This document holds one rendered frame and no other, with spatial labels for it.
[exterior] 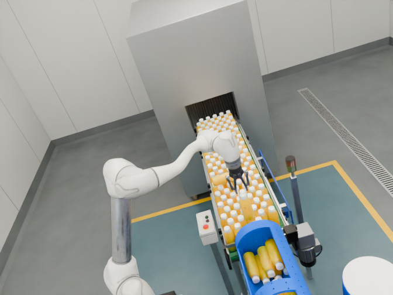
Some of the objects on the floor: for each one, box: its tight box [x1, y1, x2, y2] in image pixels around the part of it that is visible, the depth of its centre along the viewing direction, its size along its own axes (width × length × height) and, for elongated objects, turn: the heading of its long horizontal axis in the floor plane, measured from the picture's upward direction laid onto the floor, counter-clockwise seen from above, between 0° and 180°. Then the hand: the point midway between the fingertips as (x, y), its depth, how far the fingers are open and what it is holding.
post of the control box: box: [210, 242, 235, 295], centre depth 265 cm, size 4×4×100 cm
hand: (241, 192), depth 211 cm, fingers closed on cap, 4 cm apart
